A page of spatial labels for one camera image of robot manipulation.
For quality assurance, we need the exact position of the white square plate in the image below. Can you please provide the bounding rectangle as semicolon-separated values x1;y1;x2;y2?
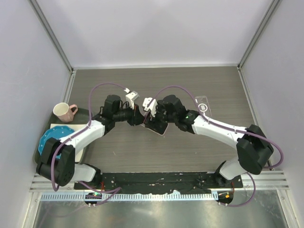
50;123;86;163

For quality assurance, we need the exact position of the blue dotted plate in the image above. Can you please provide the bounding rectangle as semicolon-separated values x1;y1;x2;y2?
38;125;75;156

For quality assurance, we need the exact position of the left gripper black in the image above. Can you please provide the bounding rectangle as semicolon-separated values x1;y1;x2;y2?
113;102;146;126

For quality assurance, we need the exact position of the clear phone case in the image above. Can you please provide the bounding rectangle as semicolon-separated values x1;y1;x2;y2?
194;96;212;117

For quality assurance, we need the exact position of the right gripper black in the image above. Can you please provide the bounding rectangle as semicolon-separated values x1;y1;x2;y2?
146;103;178;132

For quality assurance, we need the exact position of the right aluminium corner post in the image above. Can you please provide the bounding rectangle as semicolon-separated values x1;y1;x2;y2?
237;0;282;70

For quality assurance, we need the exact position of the aluminium front rail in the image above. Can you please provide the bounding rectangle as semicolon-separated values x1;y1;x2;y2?
29;171;289;192

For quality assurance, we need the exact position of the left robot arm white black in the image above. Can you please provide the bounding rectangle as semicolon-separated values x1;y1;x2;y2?
36;91;144;190

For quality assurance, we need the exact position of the slotted cable duct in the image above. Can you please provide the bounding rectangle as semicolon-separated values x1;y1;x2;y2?
40;191;218;202

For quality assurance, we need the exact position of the pink mug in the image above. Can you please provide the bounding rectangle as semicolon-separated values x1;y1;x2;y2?
53;103;78;123

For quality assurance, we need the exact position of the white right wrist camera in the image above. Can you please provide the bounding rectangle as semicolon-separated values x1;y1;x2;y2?
142;97;158;117

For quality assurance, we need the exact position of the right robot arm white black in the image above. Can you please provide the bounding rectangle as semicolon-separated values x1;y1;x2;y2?
143;95;274;188

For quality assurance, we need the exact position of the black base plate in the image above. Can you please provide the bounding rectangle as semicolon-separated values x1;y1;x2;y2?
73;171;244;193

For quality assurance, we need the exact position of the aluminium corner post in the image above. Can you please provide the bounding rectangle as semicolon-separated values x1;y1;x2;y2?
28;0;74;73
237;0;282;70

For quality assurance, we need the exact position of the left aluminium corner post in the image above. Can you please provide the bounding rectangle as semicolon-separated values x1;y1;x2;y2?
28;0;74;73

